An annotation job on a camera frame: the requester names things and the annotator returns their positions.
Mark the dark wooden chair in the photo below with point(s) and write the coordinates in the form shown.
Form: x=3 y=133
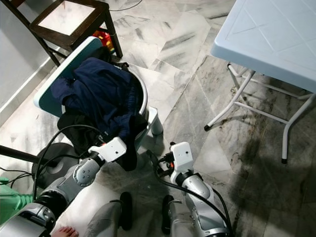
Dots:
x=69 y=44

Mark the white plastic folding table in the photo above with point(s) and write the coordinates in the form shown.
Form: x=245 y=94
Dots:
x=271 y=34

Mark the black garment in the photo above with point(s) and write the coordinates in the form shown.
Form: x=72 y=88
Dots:
x=79 y=140

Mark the person bare foot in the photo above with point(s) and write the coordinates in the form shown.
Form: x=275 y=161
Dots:
x=66 y=232

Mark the green plastic crate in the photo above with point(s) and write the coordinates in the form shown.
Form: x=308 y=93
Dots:
x=12 y=205

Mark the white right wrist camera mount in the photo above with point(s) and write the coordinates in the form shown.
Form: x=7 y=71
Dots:
x=182 y=155

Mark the robot leg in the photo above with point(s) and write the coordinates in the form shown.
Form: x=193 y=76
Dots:
x=182 y=224
x=106 y=222

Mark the robot left leg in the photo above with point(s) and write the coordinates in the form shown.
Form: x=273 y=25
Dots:
x=106 y=222

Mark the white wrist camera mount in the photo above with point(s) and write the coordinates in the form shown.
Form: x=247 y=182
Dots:
x=111 y=149
x=182 y=155

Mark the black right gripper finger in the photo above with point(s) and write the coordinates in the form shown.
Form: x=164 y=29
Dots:
x=153 y=160

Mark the navy garment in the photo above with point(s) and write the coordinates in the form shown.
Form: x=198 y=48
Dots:
x=103 y=94

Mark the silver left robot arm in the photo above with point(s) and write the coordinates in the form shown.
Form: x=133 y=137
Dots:
x=86 y=173

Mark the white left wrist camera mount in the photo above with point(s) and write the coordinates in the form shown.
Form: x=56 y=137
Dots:
x=111 y=149

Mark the black pedestal fan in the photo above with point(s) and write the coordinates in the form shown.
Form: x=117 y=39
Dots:
x=42 y=158

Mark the red yellow toys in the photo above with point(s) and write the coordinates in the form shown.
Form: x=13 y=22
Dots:
x=103 y=38

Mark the robot right leg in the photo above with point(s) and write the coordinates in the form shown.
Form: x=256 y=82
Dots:
x=182 y=224

